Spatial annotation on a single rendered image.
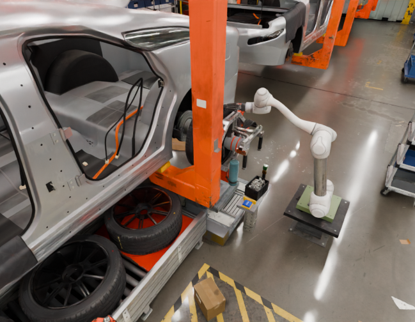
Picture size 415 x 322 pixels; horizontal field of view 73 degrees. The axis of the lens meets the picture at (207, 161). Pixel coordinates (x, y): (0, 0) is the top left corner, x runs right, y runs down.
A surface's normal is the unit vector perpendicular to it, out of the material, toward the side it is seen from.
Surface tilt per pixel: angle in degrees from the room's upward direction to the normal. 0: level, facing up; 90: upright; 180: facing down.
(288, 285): 0
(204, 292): 0
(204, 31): 90
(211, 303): 0
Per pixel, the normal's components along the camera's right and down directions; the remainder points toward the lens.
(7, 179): 0.70, -0.21
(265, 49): 0.04, 0.59
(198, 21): -0.52, 0.51
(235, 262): 0.00, -0.81
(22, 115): 0.84, 0.18
